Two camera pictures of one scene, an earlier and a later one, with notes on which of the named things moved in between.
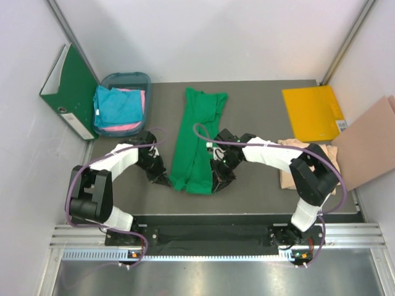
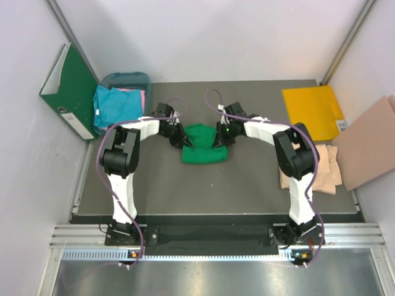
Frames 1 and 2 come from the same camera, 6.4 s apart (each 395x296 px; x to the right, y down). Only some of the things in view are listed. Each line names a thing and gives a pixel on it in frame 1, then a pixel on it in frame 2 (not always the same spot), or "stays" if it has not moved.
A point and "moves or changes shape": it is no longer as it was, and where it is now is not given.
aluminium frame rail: [344, 235] stays
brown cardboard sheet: [366, 148] stays
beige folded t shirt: [330, 152] stays
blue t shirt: [116, 106] stays
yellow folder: [315, 113] stays
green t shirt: [192, 168] moves or changes shape
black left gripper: [159, 176] → [182, 140]
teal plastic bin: [130, 80] stays
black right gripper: [220, 179] → [220, 140]
